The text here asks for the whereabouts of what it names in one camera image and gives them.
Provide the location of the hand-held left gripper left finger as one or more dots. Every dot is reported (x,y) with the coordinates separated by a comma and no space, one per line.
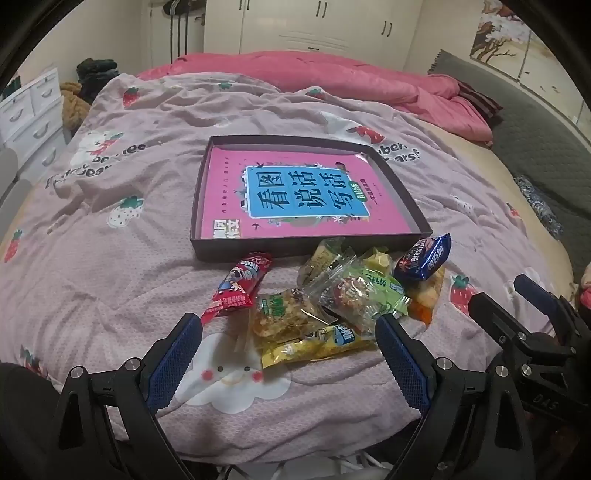
(178,360)

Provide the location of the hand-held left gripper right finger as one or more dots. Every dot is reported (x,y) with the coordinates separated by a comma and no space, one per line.
(401,364)

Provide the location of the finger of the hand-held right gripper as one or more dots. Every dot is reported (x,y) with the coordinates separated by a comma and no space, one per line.
(547,304)
(494,318)

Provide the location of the orange cracker packet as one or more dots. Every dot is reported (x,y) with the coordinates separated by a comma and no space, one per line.
(427,297)

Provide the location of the green snack packet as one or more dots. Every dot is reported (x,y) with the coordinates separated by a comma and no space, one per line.
(385,288)

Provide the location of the yellow snack packet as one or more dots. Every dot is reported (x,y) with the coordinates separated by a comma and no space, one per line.
(318,345)

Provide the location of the clear mixed biscuit packet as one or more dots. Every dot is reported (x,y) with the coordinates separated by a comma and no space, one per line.
(346,295)

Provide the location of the blue snack packet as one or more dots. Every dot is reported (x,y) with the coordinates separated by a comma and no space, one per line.
(422,258)

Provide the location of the red snack packet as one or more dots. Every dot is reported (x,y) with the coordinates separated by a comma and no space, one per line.
(240,288)

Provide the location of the small yellow candy packet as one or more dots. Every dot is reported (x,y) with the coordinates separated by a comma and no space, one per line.
(378,258)

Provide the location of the clear crispy rice snack packet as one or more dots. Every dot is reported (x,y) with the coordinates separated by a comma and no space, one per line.
(281,318)

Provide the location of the round biscuit packet green label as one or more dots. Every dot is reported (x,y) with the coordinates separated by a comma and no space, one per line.
(323,261)

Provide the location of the dark shallow cardboard box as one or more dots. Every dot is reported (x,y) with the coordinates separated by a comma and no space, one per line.
(203,203)

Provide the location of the blue patterned cloth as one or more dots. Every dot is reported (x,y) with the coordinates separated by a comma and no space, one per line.
(540,207)

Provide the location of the beige bed sheet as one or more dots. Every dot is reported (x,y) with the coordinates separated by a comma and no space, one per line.
(485,161)

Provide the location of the grey quilted mat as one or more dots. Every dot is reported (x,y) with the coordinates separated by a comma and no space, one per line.
(531,138)

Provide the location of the pink book with blue label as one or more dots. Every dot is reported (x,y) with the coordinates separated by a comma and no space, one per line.
(304,194)

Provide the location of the dark striped cloth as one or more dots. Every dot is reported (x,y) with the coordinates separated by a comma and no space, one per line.
(480,101)

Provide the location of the blossom print sliding door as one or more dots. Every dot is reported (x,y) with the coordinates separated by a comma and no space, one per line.
(531,50)

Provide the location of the brown plush toy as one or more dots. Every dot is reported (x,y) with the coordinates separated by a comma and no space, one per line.
(76,108)

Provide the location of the white drawer cabinet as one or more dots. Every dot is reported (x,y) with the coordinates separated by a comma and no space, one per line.
(32,115)

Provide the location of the dark clothes pile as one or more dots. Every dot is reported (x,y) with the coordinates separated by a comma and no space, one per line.
(97,78)

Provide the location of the pink quilt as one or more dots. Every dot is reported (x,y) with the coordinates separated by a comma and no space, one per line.
(323,76)

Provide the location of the coat rack with clothes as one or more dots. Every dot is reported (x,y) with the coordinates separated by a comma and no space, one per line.
(178,27)

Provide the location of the white wardrobe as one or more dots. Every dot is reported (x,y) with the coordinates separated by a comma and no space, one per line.
(314,27)

